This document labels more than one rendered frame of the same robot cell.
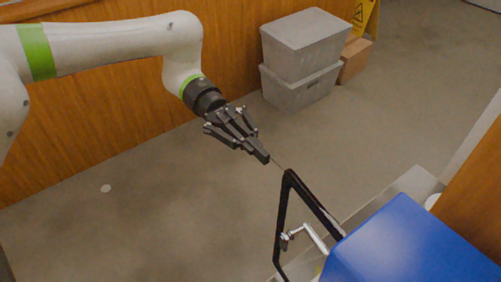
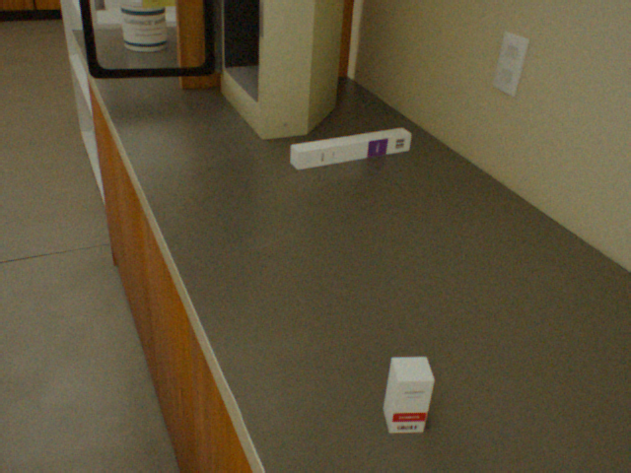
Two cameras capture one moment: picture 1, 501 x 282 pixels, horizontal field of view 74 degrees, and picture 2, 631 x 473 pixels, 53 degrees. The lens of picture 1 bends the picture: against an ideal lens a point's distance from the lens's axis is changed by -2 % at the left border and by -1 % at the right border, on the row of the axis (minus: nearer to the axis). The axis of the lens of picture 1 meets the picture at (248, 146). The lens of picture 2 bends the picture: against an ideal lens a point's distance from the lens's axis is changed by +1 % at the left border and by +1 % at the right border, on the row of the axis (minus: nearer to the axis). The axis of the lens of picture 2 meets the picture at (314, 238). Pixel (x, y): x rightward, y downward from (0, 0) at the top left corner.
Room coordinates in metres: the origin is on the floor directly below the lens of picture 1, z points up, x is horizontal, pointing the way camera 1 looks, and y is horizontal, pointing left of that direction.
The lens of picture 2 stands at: (-0.45, 1.28, 1.51)
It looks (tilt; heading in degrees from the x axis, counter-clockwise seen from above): 32 degrees down; 281
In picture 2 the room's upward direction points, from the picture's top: 4 degrees clockwise
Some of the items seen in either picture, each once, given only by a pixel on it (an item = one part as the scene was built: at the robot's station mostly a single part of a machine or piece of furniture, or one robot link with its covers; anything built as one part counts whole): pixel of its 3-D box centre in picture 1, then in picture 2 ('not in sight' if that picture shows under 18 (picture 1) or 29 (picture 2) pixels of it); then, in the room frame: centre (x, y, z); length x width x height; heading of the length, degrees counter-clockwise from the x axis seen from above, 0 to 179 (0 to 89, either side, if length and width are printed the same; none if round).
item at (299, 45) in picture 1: (304, 45); not in sight; (2.35, -0.43, 0.49); 0.60 x 0.42 x 0.33; 127
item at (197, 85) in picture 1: (203, 96); not in sight; (0.69, 0.12, 1.31); 0.09 x 0.06 x 0.12; 127
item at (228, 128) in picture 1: (229, 130); not in sight; (0.57, 0.04, 1.30); 0.11 x 0.01 x 0.04; 36
